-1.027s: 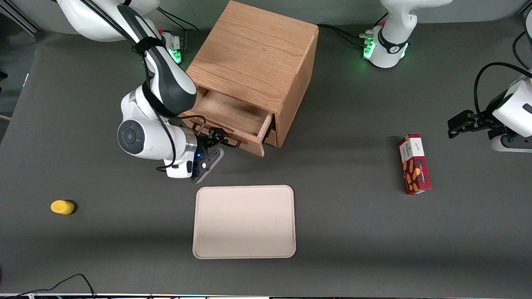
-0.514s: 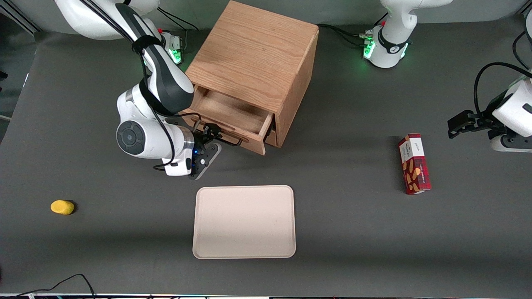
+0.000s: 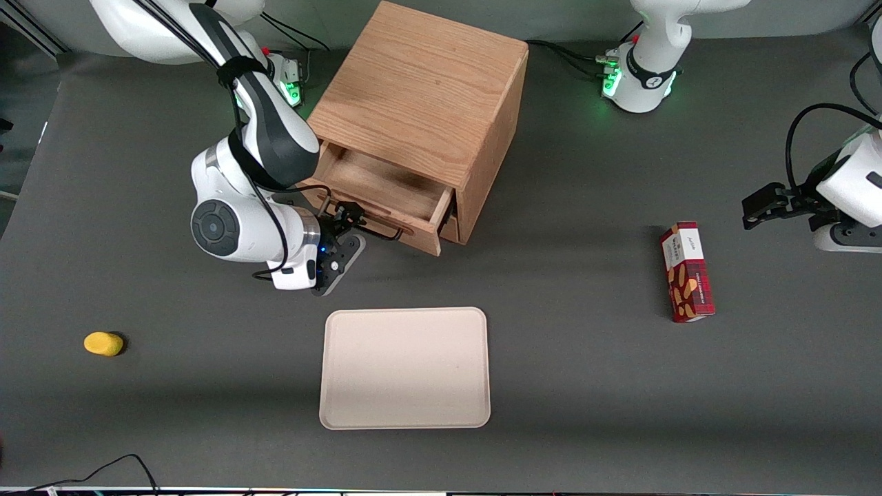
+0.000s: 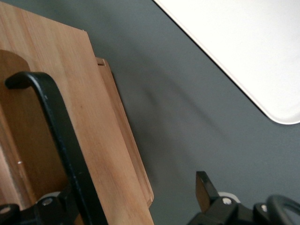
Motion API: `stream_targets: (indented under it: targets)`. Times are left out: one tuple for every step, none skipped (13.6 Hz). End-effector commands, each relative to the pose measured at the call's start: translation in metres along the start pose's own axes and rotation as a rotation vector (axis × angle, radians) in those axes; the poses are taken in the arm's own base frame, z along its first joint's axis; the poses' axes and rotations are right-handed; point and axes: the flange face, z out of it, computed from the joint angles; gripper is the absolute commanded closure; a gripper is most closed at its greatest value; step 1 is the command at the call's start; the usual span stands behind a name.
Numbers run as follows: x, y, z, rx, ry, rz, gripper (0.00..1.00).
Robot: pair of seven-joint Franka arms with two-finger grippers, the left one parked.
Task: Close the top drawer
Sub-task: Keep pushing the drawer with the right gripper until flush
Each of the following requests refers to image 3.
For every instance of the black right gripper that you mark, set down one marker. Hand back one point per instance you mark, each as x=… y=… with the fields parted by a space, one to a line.
x=333 y=228

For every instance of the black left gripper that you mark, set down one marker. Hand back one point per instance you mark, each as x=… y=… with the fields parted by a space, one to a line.
x=801 y=203

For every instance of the wooden drawer box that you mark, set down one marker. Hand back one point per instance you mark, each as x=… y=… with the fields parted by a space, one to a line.
x=386 y=186

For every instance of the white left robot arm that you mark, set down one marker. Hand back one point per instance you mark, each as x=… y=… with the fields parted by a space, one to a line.
x=651 y=89

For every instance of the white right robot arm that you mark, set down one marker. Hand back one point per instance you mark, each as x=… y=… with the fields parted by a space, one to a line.
x=258 y=244

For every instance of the red tartan cookie box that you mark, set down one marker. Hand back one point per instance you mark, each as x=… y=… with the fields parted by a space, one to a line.
x=689 y=275

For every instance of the light wooden cabinet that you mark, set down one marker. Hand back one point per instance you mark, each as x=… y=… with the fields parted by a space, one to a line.
x=413 y=83

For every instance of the beige rectangular tray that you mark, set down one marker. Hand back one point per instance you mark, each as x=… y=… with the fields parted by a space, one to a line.
x=406 y=379

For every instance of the small yellow object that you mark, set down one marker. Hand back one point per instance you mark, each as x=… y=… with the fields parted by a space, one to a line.
x=102 y=344

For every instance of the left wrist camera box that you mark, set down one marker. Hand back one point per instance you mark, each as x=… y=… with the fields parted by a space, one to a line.
x=827 y=241

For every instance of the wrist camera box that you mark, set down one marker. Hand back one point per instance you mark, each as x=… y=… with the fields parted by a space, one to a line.
x=827 y=241
x=342 y=262

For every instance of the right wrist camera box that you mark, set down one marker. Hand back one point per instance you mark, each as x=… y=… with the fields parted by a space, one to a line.
x=342 y=262

